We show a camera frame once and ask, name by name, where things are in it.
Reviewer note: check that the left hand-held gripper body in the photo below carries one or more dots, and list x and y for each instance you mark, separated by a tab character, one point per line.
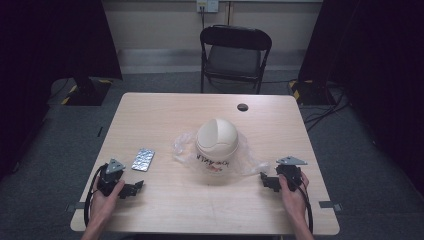
108	178

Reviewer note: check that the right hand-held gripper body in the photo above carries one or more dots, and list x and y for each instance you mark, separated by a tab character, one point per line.
290	173

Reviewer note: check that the silver blister pack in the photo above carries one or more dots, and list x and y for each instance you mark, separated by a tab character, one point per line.
143	159

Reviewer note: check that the person's right hand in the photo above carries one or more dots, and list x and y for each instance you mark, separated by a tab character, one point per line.
295	203

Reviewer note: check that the person's left hand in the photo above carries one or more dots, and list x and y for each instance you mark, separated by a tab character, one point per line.
101	206

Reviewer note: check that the clear plastic bin bag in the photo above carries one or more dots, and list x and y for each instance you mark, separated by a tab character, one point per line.
181	150

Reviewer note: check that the black stand base striped tape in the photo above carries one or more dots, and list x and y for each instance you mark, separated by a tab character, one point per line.
308	95
87	93

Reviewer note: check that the black folding chair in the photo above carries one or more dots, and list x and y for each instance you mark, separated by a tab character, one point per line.
233	60

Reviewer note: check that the black curtain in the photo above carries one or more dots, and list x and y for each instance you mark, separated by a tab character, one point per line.
376	60
40	53

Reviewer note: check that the grey table bracket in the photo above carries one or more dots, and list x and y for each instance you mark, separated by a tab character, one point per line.
330	205
74	207

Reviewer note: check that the white wall socket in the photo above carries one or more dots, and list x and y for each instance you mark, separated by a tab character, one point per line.
207	5

